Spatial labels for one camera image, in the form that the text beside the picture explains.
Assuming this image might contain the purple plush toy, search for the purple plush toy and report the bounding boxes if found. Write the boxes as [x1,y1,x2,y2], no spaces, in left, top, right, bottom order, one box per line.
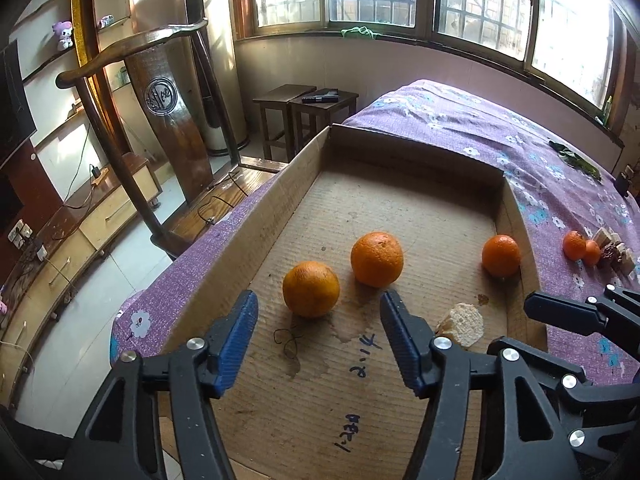
[52,21,75,51]

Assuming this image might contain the dark wooden chair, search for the dark wooden chair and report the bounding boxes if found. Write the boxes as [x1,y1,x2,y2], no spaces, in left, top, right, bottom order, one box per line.
[56,17,291,261]

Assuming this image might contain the white tower air conditioner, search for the white tower air conditioner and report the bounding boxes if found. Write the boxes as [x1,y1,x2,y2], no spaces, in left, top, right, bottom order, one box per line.
[182,0,249,157]

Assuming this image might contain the large orange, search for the large orange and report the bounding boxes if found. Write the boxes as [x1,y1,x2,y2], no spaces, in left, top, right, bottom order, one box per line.
[282,261,341,318]
[481,234,522,278]
[350,231,404,288]

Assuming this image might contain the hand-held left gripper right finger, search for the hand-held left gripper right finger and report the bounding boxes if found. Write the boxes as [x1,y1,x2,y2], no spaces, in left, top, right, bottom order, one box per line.
[378,289,583,480]

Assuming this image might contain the purple floral tablecloth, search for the purple floral tablecloth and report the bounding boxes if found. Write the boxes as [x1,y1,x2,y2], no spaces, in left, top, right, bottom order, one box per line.
[110,79,640,411]

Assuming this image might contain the black cable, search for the black cable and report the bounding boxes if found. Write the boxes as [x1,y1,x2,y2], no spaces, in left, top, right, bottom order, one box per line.
[197,170,262,226]

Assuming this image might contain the white wall shelf unit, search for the white wall shelf unit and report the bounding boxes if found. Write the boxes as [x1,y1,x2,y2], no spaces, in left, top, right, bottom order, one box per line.
[0,0,136,163]

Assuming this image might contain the green leafy vegetables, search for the green leafy vegetables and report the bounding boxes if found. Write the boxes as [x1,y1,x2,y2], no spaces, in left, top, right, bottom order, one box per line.
[548,140,603,179]

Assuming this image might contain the dark wooden stool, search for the dark wooden stool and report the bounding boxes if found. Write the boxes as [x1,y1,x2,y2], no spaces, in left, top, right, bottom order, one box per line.
[290,89,360,157]
[252,84,318,162]

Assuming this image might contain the wooden television cabinet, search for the wooden television cabinet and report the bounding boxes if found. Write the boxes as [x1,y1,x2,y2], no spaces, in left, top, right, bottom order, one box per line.
[0,152,163,411]

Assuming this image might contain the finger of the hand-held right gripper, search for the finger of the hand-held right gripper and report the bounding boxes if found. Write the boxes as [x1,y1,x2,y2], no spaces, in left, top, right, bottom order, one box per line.
[524,284,640,337]
[487,336,640,463]

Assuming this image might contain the window with metal bars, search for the window with metal bars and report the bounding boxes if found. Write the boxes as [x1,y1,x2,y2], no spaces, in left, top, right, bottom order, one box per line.
[230,0,632,126]

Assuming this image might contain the black round container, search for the black round container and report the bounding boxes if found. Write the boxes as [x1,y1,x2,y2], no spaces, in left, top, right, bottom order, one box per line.
[615,165,636,197]

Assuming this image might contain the shallow cardboard box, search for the shallow cardboard box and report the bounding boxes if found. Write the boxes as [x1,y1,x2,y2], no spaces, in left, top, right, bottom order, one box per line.
[162,124,548,480]

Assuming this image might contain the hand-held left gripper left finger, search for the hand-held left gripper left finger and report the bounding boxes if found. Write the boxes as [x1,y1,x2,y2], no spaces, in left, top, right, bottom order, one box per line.
[60,289,259,480]

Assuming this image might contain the black flat television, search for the black flat television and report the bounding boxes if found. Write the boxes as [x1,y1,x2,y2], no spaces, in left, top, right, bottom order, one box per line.
[0,40,39,168]

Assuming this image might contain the torn bread piece with crust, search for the torn bread piece with crust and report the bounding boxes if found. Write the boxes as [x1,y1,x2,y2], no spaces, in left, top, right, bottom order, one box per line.
[435,302,485,348]

